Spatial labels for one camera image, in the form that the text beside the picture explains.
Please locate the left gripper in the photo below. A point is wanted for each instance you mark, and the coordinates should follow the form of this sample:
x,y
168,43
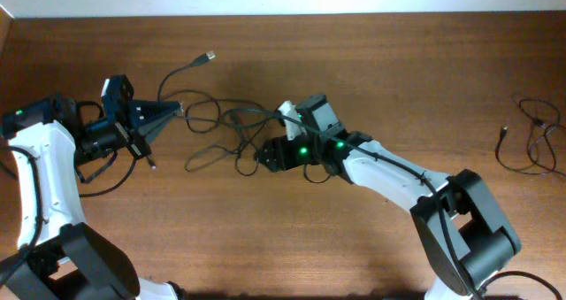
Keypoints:
x,y
143,124

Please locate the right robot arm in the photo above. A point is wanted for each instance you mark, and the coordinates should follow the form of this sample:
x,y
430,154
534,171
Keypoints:
x,y
466,236

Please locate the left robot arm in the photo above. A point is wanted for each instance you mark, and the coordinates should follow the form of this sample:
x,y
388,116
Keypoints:
x,y
59,255

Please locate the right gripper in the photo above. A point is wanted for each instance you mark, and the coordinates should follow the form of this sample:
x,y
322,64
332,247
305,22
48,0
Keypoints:
x,y
280,147

